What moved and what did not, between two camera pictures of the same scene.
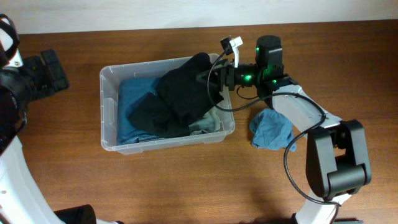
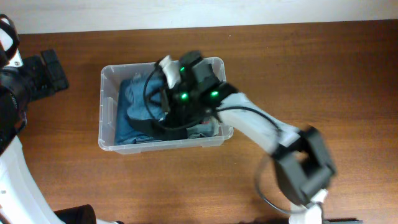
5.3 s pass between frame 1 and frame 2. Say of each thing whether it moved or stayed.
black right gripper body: moved
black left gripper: stayed
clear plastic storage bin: stayed
